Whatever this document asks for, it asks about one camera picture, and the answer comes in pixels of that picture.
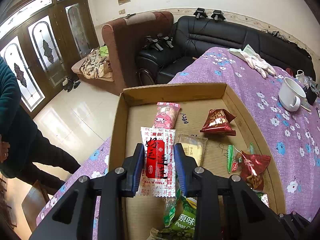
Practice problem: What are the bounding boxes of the yellow cake bar packet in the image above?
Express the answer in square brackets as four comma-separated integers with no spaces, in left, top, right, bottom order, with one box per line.
[178,134,208,166]

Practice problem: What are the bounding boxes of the green white snack packet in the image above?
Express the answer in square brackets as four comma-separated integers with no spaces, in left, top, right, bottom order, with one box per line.
[148,179,197,239]

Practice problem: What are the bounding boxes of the green clear candy packet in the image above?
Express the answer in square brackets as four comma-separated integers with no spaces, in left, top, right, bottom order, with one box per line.
[227,145,242,173]

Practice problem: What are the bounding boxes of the dark red triangular packet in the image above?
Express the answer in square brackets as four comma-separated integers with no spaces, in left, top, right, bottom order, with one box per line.
[200,109,236,136]

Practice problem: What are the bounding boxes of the pink character snack packet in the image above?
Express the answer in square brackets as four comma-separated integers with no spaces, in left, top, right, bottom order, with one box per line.
[152,102,181,129]

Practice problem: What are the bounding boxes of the dark red nut packet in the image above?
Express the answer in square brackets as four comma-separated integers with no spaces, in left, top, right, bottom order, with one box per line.
[240,151,271,191]

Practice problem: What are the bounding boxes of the person's left hand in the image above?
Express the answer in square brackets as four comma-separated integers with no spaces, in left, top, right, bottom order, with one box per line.
[0,135,10,163]

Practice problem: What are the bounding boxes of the brown cardboard box tray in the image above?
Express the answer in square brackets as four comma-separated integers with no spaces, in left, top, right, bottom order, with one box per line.
[98,83,290,239]

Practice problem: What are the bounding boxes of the purple floral tablecloth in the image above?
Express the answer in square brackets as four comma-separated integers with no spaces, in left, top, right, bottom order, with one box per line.
[36,48,319,226]

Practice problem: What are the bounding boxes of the person in dark clothes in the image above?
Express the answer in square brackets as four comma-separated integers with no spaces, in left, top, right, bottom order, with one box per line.
[0,59,80,195]

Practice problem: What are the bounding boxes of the black leather sofa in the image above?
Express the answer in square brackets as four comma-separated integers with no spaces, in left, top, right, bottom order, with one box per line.
[135,16,316,85]

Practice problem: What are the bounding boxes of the white cloth gloves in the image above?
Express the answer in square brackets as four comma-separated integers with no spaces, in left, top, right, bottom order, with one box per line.
[229,44,276,79]

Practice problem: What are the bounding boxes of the white ceramic mug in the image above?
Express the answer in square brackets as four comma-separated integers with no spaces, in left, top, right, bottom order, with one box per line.
[278,77,306,112]

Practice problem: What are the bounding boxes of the brown armchair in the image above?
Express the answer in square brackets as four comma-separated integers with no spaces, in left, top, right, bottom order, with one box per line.
[72,11,174,95]

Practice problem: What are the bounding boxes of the small black cup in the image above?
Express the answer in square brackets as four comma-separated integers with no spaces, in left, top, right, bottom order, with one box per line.
[303,86,318,106]

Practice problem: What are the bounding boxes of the wooden glass door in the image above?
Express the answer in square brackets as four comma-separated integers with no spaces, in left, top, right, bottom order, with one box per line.
[1,0,98,118]

